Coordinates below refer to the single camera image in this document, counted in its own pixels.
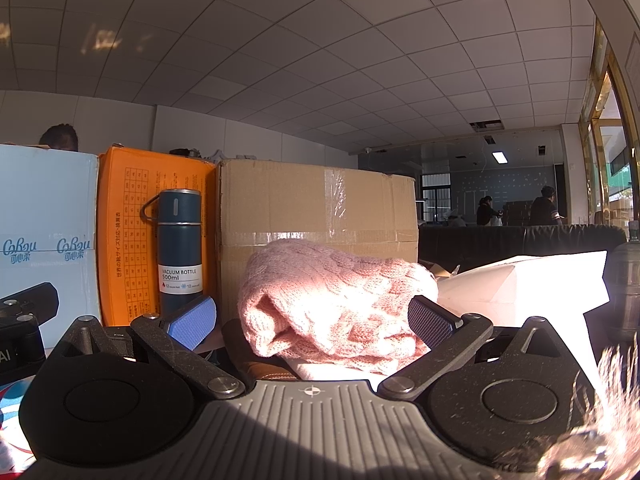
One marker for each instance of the dark sofa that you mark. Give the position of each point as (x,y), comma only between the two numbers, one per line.
(525,245)

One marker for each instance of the orange carton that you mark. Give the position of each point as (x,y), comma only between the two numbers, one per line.
(125,240)

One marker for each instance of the brown leather item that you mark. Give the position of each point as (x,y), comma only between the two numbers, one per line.
(260,365)

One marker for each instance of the gold framed glass door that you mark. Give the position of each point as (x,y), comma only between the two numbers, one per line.
(607,125)

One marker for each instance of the white paper bag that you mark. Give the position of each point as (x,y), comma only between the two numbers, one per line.
(525,280)

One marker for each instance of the brown cardboard box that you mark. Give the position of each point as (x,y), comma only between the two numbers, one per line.
(300,200)

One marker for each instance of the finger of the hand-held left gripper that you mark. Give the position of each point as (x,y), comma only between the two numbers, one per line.
(37,300)

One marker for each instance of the pink knit sweater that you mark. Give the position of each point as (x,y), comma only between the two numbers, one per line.
(325,300)

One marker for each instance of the dark blue vacuum bottle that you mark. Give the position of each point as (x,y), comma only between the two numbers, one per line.
(177,240)

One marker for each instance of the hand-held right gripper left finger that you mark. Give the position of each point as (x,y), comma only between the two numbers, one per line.
(192,322)

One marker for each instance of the clear water jug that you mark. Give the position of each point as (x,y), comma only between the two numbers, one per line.
(625,290)

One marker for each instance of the light blue carton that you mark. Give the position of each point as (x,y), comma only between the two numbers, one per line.
(50,195)

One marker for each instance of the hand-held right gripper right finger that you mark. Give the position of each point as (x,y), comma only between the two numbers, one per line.
(430,322)

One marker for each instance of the person's fuzzy sleeve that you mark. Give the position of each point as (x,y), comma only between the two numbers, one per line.
(615,410)

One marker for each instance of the ceiling light panel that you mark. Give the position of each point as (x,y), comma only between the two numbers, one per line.
(498,156)

